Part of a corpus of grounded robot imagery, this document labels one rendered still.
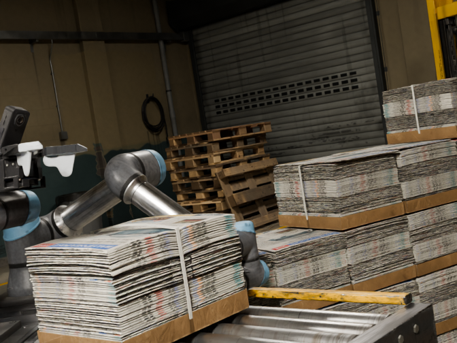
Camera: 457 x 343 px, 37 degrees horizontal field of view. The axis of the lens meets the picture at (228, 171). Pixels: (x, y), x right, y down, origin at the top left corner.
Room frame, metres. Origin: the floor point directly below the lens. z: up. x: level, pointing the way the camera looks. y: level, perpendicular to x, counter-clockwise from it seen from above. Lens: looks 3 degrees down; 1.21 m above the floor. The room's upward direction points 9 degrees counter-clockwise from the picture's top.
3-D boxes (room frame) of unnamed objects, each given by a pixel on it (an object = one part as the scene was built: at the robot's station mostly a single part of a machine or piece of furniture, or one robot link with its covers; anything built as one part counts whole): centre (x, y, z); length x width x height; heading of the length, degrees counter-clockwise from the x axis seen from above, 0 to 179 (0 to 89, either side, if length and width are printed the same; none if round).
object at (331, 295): (1.57, -0.17, 0.81); 0.43 x 0.03 x 0.02; 49
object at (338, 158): (2.50, -0.39, 1.06); 0.37 x 0.29 x 0.01; 29
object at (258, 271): (1.94, -0.01, 0.81); 0.11 x 0.08 x 0.09; 139
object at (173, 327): (1.44, 0.30, 0.83); 0.29 x 0.16 x 0.04; 48
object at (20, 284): (2.16, 0.67, 0.87); 0.15 x 0.15 x 0.10
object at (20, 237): (2.17, 0.66, 0.98); 0.13 x 0.12 x 0.14; 151
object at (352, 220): (2.51, -0.38, 0.86); 0.38 x 0.29 x 0.04; 29
